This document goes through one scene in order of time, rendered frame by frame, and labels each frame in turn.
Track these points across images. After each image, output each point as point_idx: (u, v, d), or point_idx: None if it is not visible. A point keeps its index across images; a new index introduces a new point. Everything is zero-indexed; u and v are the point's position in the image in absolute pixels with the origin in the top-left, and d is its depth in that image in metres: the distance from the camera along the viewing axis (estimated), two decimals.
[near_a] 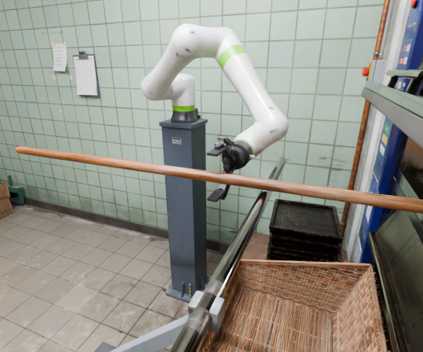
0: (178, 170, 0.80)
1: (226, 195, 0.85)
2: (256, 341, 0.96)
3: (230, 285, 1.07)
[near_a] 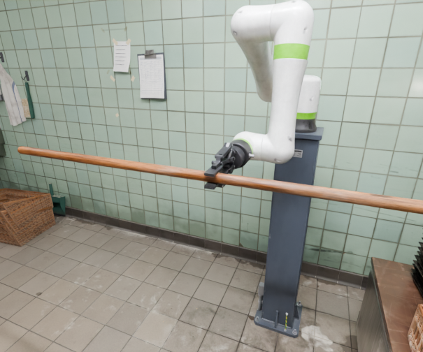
0: (182, 170, 0.79)
1: None
2: None
3: None
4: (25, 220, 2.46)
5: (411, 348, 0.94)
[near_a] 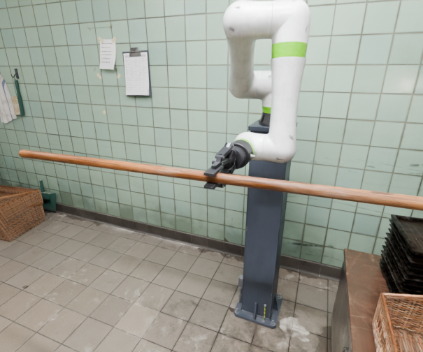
0: (182, 171, 0.79)
1: None
2: None
3: (385, 327, 0.88)
4: (15, 216, 2.50)
5: (374, 336, 0.96)
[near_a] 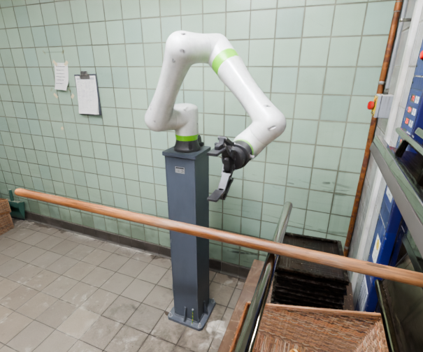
0: (178, 225, 0.79)
1: (226, 195, 0.85)
2: None
3: (238, 332, 1.05)
4: None
5: None
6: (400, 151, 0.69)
